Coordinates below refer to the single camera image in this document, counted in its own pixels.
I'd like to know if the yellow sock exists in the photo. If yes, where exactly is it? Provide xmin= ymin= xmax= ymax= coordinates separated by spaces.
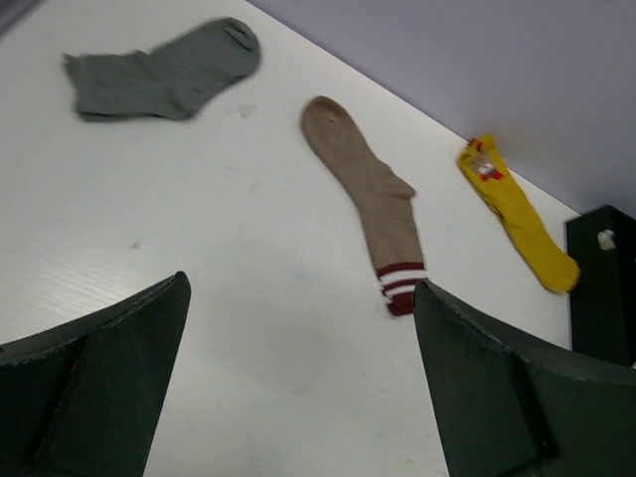
xmin=457 ymin=135 xmax=580 ymax=294

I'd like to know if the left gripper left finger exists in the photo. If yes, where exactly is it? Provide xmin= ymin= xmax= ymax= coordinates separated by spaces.
xmin=1 ymin=271 xmax=191 ymax=477

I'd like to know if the black storage box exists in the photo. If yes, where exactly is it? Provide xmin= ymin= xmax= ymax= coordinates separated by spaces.
xmin=566 ymin=205 xmax=635 ymax=367

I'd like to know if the brown striped sock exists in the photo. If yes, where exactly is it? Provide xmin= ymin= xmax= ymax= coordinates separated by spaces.
xmin=300 ymin=96 xmax=427 ymax=317

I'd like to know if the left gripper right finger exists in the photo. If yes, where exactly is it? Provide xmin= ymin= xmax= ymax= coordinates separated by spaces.
xmin=414 ymin=281 xmax=635 ymax=476

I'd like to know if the grey sock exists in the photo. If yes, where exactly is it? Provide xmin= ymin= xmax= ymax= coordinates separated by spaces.
xmin=64 ymin=17 xmax=261 ymax=121

